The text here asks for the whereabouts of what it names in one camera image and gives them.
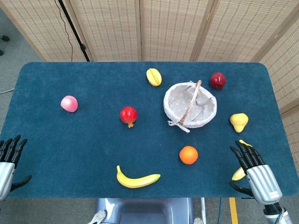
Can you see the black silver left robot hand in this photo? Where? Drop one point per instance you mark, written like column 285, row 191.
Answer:
column 7, row 168

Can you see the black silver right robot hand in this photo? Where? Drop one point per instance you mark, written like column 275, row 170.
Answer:
column 262, row 180

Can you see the orange fruit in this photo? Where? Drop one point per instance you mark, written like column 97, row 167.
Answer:
column 188, row 155

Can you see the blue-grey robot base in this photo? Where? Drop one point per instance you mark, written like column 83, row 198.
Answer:
column 144, row 211

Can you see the cloth-lined wicker basket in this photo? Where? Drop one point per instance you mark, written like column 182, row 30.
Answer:
column 177, row 102

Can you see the yellow floor tape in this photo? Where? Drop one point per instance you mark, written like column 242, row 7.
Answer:
column 233, row 210

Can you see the yellow pear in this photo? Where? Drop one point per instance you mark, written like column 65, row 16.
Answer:
column 238, row 121

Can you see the white table leg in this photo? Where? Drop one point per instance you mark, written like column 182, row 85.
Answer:
column 203, row 210

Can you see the pink peach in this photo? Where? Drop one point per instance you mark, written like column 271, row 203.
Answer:
column 69, row 103

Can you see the blue felt table mat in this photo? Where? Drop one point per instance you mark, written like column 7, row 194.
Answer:
column 93, row 140

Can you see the dark red apple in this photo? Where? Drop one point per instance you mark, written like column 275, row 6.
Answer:
column 217, row 80

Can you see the black caster wheel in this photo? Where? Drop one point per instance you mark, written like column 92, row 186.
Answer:
column 5, row 38

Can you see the red pomegranate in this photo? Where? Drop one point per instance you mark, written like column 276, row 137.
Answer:
column 128, row 114

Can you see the yellow starfruit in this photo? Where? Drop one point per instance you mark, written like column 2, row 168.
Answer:
column 154, row 77

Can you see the black tripod pole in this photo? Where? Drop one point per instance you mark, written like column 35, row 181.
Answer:
column 74, row 32

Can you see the white perforated bracket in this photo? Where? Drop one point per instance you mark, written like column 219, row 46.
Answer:
column 198, row 220
column 99, row 215

